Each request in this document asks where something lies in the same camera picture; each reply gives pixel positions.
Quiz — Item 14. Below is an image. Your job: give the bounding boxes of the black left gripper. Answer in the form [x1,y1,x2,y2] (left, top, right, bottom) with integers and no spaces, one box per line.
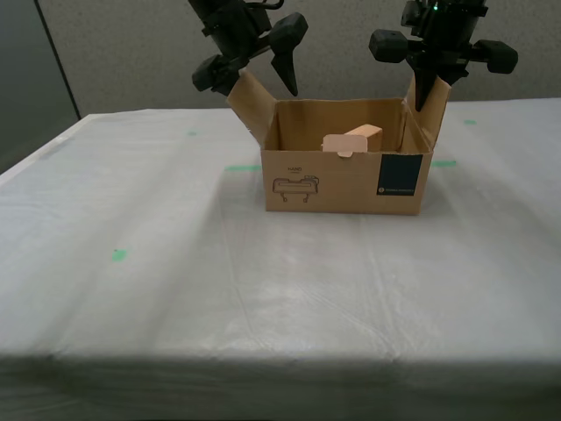
[188,0,309,97]

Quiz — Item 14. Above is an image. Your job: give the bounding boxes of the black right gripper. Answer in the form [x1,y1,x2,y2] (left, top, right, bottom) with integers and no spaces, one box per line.
[368,0,519,113]

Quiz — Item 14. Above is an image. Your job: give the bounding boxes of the black looped gripper cable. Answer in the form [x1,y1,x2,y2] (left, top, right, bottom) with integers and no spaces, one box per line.
[245,0,288,11]

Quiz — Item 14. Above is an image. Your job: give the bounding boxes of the translucent plastic table cover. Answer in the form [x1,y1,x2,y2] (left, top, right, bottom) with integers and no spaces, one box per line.
[0,98,561,421]

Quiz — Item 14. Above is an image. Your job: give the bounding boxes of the brown cardboard box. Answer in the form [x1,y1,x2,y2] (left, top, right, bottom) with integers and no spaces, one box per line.
[225,69,452,217]

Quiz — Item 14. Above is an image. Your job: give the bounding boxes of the light wooden block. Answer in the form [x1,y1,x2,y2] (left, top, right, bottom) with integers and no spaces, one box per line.
[345,125,383,153]

